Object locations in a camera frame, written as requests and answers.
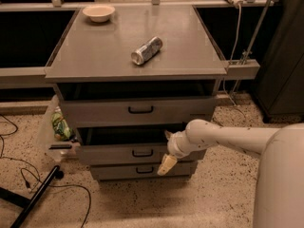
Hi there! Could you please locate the dark grey side cabinet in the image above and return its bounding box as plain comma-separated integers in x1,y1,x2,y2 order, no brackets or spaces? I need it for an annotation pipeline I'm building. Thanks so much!
252,0,304,123

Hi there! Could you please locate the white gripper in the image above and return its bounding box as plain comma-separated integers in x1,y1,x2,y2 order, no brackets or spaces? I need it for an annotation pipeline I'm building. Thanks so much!
157,130,193,176

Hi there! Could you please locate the green snack bag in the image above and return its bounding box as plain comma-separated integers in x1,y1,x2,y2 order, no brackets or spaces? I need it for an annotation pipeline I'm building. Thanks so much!
51,106,72,141

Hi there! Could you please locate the grey top drawer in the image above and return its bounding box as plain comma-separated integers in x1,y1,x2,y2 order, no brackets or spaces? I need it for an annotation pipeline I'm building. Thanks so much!
60,97,216,128

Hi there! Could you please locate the silver drink can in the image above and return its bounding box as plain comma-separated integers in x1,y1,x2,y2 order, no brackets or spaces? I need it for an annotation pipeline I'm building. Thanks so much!
131,36,162,66

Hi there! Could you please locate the grey drawer cabinet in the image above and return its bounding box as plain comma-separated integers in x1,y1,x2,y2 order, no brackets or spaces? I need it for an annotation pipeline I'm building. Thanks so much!
45,4,228,182

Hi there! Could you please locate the white bowl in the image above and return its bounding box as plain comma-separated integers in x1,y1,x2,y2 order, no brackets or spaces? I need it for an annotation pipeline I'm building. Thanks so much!
83,5,115,23

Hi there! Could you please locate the grey metal counter rail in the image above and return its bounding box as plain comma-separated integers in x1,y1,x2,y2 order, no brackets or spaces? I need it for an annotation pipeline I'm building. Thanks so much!
0,59,260,89

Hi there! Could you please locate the grey bottom drawer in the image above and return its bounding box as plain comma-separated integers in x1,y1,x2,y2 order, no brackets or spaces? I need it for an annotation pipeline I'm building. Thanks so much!
90,161,198,181

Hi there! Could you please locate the black floor cable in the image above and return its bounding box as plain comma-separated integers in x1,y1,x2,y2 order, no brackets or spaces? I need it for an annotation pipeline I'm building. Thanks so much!
0,112,92,228

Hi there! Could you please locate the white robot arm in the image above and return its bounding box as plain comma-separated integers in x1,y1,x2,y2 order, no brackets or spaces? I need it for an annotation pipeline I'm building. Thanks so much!
158,120,304,228

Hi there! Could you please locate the white hanging cable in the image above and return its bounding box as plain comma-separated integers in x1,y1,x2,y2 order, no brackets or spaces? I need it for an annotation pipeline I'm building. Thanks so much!
212,3,248,119

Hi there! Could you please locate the clear plastic bin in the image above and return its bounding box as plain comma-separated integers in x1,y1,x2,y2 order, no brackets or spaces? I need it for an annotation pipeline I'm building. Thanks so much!
37,96,79,162

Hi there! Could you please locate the black metal stand leg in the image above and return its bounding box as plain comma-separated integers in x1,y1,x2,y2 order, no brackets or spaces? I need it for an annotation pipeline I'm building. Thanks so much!
0,165,64,228

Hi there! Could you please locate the grey drawer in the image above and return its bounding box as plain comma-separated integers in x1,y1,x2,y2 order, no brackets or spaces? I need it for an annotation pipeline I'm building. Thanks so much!
60,97,216,128
74,123,207,166
90,161,198,181

